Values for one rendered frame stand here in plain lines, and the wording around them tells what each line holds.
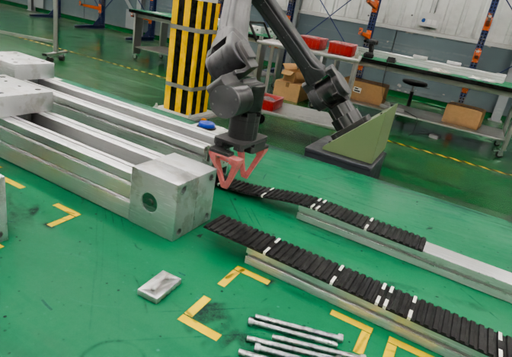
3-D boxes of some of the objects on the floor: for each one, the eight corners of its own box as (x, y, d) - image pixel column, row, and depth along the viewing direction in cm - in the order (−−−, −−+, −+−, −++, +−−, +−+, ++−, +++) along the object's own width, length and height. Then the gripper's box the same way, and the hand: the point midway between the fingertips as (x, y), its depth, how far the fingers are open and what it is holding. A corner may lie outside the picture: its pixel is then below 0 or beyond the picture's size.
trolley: (343, 141, 425) (368, 40, 390) (337, 157, 375) (366, 42, 340) (248, 119, 446) (264, 21, 411) (231, 131, 396) (247, 20, 361)
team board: (-58, 43, 555) (-75, -128, 486) (-29, 41, 601) (-40, -115, 533) (48, 64, 543) (46, -108, 475) (69, 60, 590) (70, -97, 521)
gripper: (245, 117, 72) (232, 197, 78) (276, 109, 83) (263, 180, 88) (213, 107, 75) (203, 185, 80) (247, 100, 85) (235, 170, 91)
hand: (235, 179), depth 84 cm, fingers open, 8 cm apart
